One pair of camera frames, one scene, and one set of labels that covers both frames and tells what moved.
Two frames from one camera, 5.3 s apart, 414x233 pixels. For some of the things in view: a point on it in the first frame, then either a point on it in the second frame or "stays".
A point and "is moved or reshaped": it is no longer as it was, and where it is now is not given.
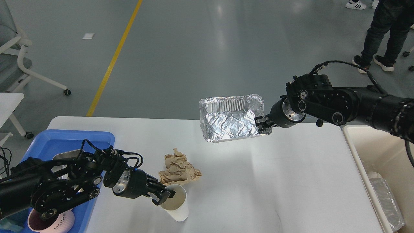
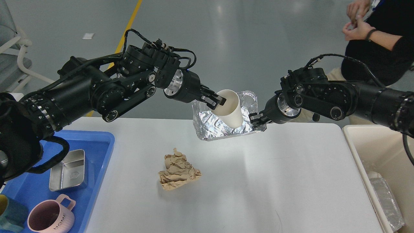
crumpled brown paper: [178, 171] stays
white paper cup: [177, 207] to [230, 114]
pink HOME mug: [62, 222] stays
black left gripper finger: [153, 182] to [211, 103]
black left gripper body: [132, 184] to [185, 86]
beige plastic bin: [375, 150] stays
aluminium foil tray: [225, 118] is moved or reshaped
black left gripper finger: [160, 198] to [211, 103]
